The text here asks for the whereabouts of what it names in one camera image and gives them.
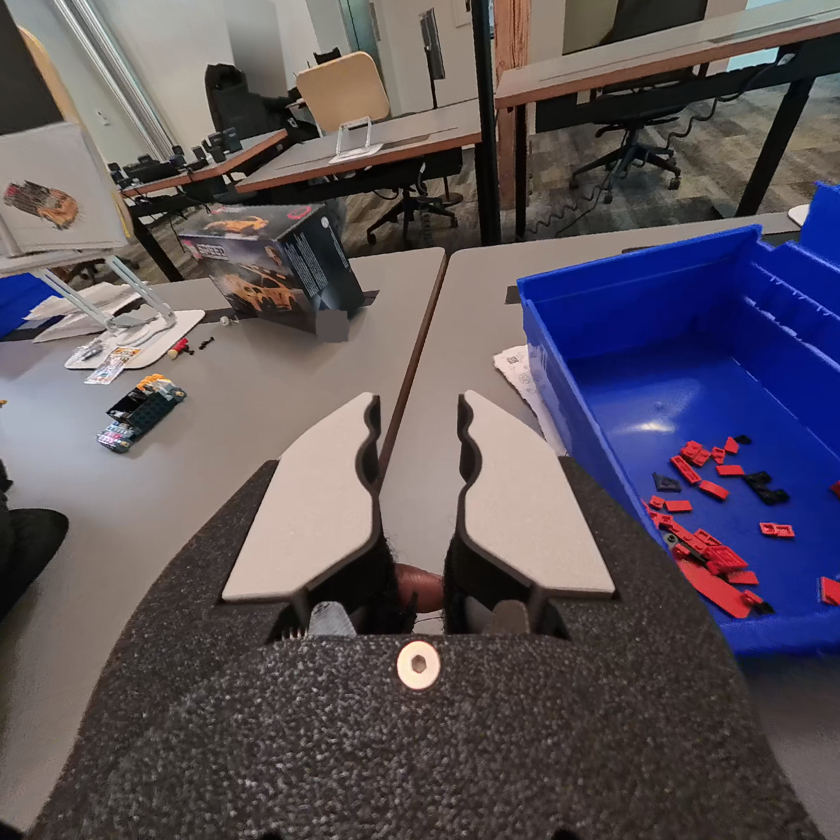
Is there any wooden desk black frame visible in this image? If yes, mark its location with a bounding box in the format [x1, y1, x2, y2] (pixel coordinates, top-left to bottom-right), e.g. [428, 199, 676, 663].
[493, 0, 840, 217]

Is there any black lego set box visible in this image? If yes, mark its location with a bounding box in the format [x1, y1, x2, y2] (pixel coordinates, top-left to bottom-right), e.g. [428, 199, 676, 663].
[175, 204, 368, 345]

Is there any clear plastic bag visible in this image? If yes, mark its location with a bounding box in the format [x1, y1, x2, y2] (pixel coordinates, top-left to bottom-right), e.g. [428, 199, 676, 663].
[66, 335, 145, 388]

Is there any blue plastic bin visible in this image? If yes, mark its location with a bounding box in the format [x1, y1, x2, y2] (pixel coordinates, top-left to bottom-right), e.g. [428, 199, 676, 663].
[516, 182, 840, 657]

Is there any metal book stand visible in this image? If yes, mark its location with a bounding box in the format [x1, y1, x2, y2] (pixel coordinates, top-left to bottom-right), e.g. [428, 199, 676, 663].
[24, 250, 178, 337]

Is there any pile of red lego pieces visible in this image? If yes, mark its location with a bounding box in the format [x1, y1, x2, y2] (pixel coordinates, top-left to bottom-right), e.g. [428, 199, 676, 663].
[641, 431, 840, 620]

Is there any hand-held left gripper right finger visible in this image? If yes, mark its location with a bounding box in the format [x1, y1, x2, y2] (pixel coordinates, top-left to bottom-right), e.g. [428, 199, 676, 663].
[444, 389, 618, 618]

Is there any person's left hand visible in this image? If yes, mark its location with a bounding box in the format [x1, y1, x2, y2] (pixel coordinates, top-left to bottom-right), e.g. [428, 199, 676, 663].
[392, 562, 450, 615]

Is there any black pole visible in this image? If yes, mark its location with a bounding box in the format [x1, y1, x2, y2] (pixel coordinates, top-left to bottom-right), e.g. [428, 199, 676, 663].
[469, 0, 502, 248]

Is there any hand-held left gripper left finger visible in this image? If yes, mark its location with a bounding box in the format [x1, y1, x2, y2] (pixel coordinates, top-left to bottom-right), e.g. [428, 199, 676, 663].
[221, 392, 395, 618]

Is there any blue plastic object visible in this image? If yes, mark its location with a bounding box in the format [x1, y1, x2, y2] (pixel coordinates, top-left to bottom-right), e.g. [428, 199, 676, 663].
[0, 269, 56, 338]

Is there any wooden pillar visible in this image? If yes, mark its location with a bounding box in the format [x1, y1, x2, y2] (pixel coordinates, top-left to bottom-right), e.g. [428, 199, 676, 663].
[494, 0, 532, 244]

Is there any white desk stand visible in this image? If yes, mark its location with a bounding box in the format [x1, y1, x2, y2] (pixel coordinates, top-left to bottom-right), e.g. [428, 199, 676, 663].
[332, 116, 384, 162]

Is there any small black lego chassis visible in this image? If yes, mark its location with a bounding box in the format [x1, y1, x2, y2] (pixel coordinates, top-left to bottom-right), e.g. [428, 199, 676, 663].
[95, 373, 189, 455]

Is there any grey office desk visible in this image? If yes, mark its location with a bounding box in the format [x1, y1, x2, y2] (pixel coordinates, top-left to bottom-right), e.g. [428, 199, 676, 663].
[234, 99, 483, 250]

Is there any black desk equipment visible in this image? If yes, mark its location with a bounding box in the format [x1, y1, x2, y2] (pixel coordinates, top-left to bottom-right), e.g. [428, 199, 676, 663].
[109, 128, 246, 189]

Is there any instruction booklet orange car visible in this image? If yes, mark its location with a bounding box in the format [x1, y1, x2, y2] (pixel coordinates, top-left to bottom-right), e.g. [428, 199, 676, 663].
[0, 121, 132, 274]

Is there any wooden edged desk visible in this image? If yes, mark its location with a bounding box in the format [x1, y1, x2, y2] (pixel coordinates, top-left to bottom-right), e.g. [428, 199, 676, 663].
[121, 128, 292, 283]

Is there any white paper sheet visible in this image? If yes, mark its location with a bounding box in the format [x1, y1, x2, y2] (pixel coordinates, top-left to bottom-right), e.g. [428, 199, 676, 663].
[125, 309, 207, 371]
[27, 283, 132, 345]
[493, 344, 569, 456]

